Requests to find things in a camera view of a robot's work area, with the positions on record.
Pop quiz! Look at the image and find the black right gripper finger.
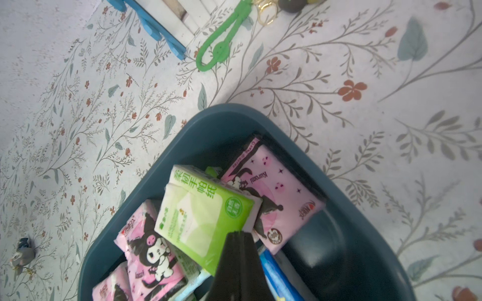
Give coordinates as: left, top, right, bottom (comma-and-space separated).
206, 232, 274, 301

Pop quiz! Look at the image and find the blue white toy crib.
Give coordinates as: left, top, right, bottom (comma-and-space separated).
109, 0, 224, 60

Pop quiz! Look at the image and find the blue tissue pack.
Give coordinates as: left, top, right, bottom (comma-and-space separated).
258, 247, 304, 301

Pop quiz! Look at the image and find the green carabiner keychain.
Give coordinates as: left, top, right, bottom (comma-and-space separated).
196, 0, 253, 71

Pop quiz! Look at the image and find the pink kuromi pack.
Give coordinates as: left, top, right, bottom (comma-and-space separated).
114, 199, 187, 301
220, 135, 326, 255
92, 262, 133, 301

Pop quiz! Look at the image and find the blue toy figure on wheels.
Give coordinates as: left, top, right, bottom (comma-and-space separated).
10, 237, 35, 277

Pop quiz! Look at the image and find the dark teal storage box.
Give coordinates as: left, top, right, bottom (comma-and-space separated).
77, 104, 415, 300

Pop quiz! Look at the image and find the small figurine keychain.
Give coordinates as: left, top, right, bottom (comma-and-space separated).
278, 0, 326, 13

